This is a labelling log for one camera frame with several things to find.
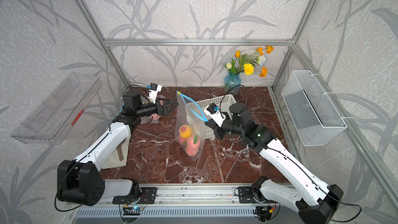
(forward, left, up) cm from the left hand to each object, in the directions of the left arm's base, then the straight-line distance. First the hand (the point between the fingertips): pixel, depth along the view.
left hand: (173, 103), depth 76 cm
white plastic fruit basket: (+21, -29, -24) cm, 43 cm away
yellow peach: (-8, -5, -14) cm, 17 cm away
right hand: (-11, -17, +2) cm, 20 cm away
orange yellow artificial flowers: (+30, -40, +2) cm, 50 cm away
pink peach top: (-16, -9, -21) cm, 28 cm away
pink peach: (-15, -10, -13) cm, 22 cm away
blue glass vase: (+32, -34, -17) cm, 50 cm away
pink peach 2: (-9, -2, -21) cm, 23 cm away
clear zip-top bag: (-5, -8, -14) cm, 17 cm away
